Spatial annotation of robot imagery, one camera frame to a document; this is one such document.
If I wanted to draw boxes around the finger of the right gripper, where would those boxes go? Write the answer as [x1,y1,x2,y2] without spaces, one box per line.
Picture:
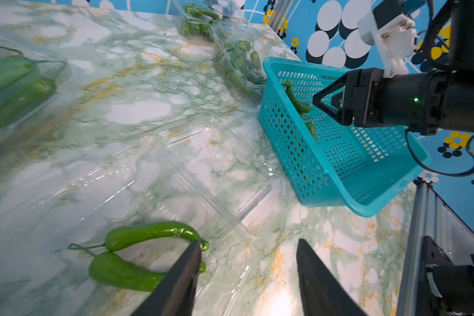
[313,103,354,126]
[312,75,348,110]

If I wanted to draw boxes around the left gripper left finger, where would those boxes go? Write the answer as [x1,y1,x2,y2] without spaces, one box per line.
[132,240,201,316]

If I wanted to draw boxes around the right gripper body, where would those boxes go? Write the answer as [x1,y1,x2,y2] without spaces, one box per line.
[341,68,450,136]

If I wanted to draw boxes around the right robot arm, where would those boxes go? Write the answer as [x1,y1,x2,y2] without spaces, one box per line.
[313,1,474,136]

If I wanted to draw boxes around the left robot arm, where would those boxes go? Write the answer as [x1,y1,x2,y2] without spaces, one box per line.
[133,239,474,315]

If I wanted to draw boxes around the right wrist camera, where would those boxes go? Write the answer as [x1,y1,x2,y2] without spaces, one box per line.
[358,1,418,78]

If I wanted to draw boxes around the teal plastic basket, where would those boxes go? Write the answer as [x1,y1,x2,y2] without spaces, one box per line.
[259,57,431,217]

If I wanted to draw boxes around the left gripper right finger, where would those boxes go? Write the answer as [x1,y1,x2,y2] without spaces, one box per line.
[296,239,366,315]

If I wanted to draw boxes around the green pepper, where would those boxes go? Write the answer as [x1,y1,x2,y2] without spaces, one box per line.
[68,221,209,251]
[87,251,207,293]

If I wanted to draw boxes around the aluminium front rail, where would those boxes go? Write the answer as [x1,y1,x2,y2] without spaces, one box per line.
[396,183,474,315]

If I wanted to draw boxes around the right frame post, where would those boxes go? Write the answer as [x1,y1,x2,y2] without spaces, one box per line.
[267,0,294,32]

